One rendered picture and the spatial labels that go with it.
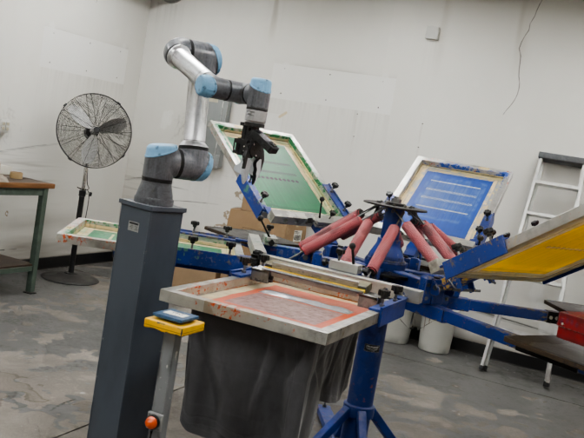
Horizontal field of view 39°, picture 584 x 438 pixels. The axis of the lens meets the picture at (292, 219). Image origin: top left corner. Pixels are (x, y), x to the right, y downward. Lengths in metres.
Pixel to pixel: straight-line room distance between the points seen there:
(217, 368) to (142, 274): 0.57
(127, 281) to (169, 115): 5.21
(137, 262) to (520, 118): 4.54
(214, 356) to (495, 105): 4.81
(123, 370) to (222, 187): 4.88
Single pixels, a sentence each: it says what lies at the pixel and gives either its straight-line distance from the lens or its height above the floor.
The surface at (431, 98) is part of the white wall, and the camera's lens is 7.23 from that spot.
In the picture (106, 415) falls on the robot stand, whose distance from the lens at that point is 3.31.
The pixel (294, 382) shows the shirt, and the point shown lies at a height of 0.79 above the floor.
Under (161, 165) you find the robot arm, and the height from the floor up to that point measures 1.35.
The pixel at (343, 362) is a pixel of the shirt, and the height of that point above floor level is 0.80.
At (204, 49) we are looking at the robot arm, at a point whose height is 1.81.
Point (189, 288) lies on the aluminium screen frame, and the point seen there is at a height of 0.99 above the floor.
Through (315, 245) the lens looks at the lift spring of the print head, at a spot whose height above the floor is 1.08.
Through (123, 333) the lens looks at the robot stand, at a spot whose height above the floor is 0.71.
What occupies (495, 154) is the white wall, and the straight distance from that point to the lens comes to 7.07.
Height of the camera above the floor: 1.53
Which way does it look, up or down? 5 degrees down
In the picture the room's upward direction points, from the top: 10 degrees clockwise
